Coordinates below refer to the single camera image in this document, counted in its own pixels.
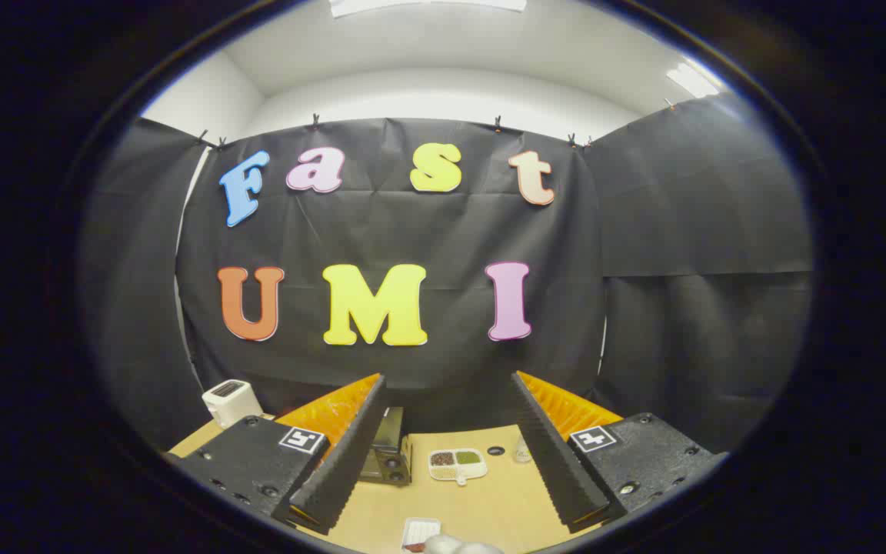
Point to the white divided grain dish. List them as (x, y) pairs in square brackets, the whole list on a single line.
[(457, 465)]

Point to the small clear bottle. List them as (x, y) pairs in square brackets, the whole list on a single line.
[(522, 452)]

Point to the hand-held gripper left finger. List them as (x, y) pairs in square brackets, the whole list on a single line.
[(347, 454)]

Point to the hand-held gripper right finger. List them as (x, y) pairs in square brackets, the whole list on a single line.
[(551, 454)]

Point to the black toaster oven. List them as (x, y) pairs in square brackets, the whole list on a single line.
[(388, 454)]

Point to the white foam tray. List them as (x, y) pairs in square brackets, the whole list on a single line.
[(420, 529)]

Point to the white bread toaster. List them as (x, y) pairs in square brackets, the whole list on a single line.
[(231, 404)]

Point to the ceiling light panel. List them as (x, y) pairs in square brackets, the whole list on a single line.
[(428, 5), (691, 80)]

